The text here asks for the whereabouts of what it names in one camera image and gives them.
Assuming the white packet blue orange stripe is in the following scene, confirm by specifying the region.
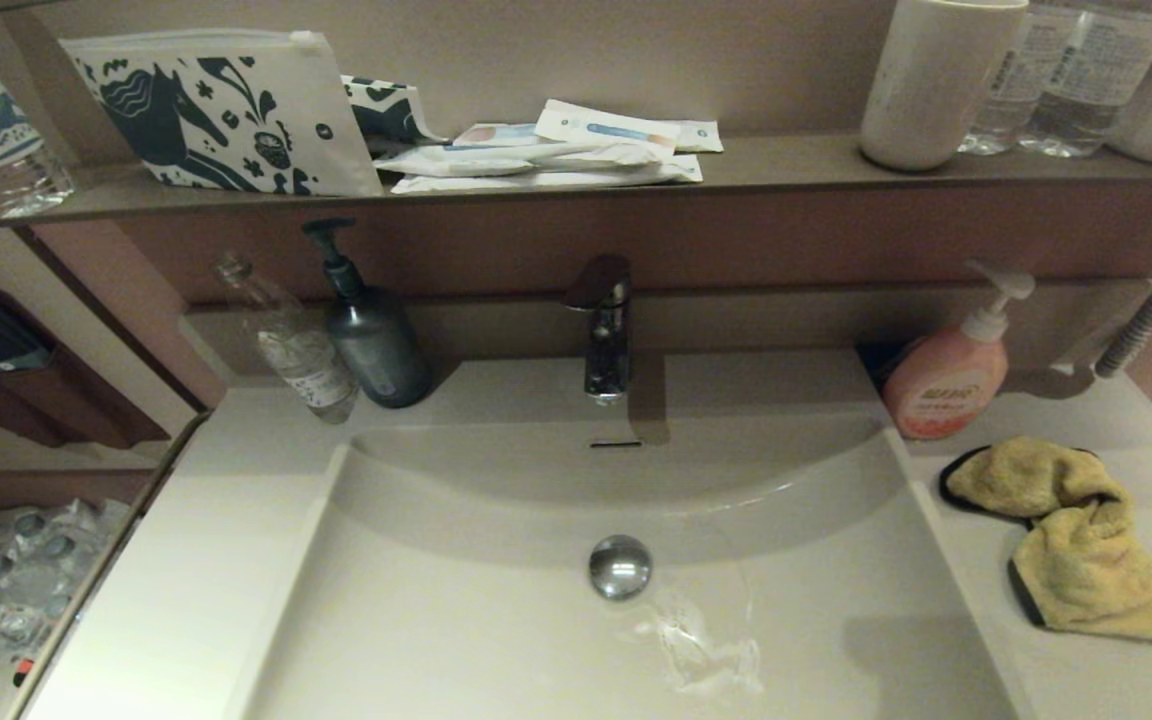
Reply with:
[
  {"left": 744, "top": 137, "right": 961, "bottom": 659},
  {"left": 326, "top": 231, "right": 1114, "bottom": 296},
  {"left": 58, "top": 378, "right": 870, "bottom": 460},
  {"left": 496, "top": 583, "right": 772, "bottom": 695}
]
[{"left": 534, "top": 99, "right": 682, "bottom": 158}]

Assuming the flat white packet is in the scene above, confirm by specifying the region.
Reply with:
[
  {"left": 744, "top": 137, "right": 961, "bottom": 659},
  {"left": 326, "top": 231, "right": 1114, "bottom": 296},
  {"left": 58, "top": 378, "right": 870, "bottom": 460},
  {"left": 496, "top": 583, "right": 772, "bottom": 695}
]
[{"left": 391, "top": 155, "right": 705, "bottom": 195}]

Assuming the chrome faucet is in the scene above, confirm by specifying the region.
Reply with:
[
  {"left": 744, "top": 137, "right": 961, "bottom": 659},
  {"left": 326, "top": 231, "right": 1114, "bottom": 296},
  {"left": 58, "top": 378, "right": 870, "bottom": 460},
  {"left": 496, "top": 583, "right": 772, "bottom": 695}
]
[{"left": 562, "top": 253, "right": 634, "bottom": 406}]

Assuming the large white horse print pouch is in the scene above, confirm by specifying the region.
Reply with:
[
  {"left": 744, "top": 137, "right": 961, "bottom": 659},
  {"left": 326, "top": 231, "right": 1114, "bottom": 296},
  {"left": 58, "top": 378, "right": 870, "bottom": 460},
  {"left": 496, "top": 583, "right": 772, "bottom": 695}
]
[{"left": 58, "top": 29, "right": 384, "bottom": 198}]

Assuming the pink soap pump bottle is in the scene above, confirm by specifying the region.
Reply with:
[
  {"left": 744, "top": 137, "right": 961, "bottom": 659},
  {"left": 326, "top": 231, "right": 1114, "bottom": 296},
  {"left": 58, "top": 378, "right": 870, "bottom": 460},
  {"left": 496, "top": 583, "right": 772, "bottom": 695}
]
[{"left": 881, "top": 260, "right": 1037, "bottom": 442}]

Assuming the long white wrapped packet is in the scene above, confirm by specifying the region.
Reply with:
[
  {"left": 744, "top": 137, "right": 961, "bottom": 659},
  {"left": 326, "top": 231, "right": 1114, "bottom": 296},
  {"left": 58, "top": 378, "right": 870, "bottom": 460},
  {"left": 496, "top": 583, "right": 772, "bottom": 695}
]
[{"left": 373, "top": 140, "right": 667, "bottom": 178}]

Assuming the dark grey pump bottle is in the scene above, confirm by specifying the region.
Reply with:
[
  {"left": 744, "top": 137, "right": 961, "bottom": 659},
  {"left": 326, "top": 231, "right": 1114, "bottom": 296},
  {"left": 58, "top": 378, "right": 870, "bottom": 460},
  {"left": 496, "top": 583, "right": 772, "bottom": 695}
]
[{"left": 301, "top": 218, "right": 434, "bottom": 410}]

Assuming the small white packet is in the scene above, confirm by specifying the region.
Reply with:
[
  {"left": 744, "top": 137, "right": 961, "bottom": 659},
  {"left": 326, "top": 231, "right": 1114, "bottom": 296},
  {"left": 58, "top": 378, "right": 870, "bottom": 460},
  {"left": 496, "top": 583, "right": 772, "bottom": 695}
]
[{"left": 671, "top": 120, "right": 724, "bottom": 154}]

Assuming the empty clear plastic bottle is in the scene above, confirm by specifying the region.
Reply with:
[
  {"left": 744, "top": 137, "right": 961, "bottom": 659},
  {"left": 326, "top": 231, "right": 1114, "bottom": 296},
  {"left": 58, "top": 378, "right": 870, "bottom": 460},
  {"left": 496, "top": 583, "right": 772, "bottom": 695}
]
[{"left": 213, "top": 250, "right": 361, "bottom": 425}]

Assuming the shrink-wrapped water bottle pack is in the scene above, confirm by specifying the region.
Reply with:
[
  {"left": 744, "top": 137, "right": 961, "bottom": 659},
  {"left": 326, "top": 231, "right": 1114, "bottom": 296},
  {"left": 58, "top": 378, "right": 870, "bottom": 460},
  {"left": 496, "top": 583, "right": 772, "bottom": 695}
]
[{"left": 0, "top": 497, "right": 132, "bottom": 671}]

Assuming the white packet peach print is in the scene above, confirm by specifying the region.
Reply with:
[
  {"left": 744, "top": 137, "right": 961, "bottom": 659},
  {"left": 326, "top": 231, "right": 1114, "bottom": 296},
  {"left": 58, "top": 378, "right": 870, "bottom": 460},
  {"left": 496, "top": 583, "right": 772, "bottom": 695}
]
[{"left": 451, "top": 122, "right": 547, "bottom": 151}]

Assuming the white sink basin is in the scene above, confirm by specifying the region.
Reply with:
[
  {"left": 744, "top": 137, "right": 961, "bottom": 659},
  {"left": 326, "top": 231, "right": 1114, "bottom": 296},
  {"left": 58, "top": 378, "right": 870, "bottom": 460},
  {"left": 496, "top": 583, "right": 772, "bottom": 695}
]
[{"left": 236, "top": 415, "right": 1022, "bottom": 720}]

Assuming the brown wall shelf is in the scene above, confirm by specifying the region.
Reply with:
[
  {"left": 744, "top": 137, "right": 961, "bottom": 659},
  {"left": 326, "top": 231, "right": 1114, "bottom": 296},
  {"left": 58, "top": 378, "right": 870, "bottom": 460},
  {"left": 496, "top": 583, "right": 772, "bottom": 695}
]
[{"left": 0, "top": 130, "right": 1152, "bottom": 233}]

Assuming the small white horse print pouch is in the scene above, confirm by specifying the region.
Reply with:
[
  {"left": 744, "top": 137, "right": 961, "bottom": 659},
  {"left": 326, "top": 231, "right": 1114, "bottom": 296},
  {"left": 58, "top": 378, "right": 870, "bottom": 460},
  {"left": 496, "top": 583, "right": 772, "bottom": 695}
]
[{"left": 341, "top": 75, "right": 449, "bottom": 156}]

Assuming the yellow cloth with black backing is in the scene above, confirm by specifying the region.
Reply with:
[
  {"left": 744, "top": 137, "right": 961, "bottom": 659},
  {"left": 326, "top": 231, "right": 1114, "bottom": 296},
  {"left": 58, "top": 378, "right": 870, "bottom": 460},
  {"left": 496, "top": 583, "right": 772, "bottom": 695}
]
[{"left": 939, "top": 435, "right": 1152, "bottom": 642}]

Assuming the chrome drain stopper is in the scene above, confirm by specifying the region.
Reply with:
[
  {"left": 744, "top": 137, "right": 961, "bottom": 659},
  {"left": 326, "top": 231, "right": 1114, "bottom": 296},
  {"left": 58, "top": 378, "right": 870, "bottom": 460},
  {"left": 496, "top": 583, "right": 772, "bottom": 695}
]
[{"left": 588, "top": 534, "right": 654, "bottom": 602}]

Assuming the clear water bottle white label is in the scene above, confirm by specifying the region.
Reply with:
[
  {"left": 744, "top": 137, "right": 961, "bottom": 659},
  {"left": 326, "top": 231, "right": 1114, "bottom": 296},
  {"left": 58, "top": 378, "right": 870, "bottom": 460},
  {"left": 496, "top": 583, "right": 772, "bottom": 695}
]
[
  {"left": 1016, "top": 0, "right": 1152, "bottom": 159},
  {"left": 958, "top": 0, "right": 1052, "bottom": 156}
]

